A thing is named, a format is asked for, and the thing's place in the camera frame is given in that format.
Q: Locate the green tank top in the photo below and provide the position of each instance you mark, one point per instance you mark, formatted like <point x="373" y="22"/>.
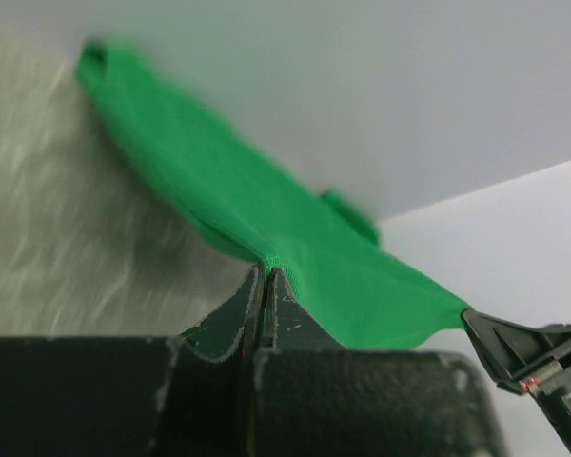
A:
<point x="245" y="206"/>

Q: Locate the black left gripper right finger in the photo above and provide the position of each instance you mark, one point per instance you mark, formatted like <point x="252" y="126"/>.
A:
<point x="310" y="396"/>

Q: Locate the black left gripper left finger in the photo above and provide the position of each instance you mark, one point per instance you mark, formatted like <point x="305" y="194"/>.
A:
<point x="174" y="395"/>

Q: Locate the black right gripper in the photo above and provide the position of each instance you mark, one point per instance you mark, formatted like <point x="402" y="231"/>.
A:
<point x="524" y="360"/>

